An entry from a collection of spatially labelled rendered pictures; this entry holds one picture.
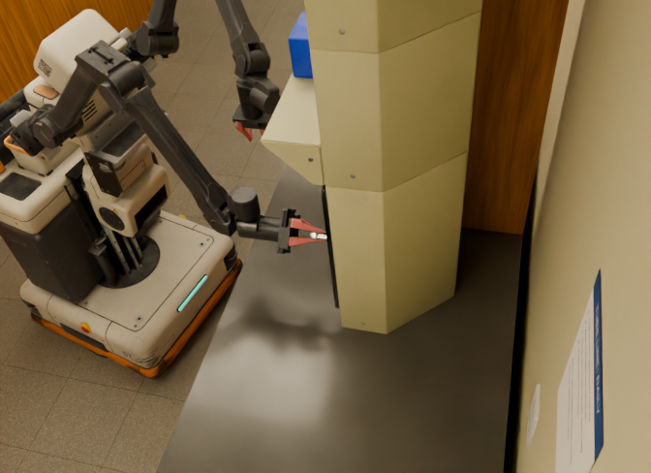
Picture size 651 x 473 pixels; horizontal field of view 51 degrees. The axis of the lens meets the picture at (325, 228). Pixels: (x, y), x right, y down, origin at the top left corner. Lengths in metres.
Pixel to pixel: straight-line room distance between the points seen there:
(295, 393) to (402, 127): 0.68
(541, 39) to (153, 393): 1.96
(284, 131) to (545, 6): 0.56
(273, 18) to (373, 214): 3.39
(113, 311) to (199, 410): 1.16
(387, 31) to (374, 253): 0.51
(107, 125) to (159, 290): 0.81
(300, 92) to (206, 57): 3.02
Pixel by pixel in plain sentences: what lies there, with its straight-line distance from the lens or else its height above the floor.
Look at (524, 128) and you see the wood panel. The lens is 1.60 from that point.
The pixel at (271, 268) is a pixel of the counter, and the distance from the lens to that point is 1.78.
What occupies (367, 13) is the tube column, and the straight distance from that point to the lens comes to 1.04.
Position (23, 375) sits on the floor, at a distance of 3.04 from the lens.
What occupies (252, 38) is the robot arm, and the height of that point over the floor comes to 1.38.
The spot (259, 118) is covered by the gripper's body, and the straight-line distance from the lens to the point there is 1.83.
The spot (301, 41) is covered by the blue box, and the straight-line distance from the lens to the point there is 1.34.
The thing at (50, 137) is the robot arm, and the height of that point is 1.25.
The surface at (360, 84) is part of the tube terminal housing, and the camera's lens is 1.11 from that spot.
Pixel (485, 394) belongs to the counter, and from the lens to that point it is 1.56.
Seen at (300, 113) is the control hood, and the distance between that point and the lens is 1.30.
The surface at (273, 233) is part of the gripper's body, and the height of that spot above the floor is 1.18.
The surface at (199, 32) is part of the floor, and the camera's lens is 4.61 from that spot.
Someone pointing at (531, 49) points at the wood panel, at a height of 1.50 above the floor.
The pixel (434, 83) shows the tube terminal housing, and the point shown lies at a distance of 1.19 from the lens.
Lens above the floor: 2.30
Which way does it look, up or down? 47 degrees down
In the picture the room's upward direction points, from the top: 7 degrees counter-clockwise
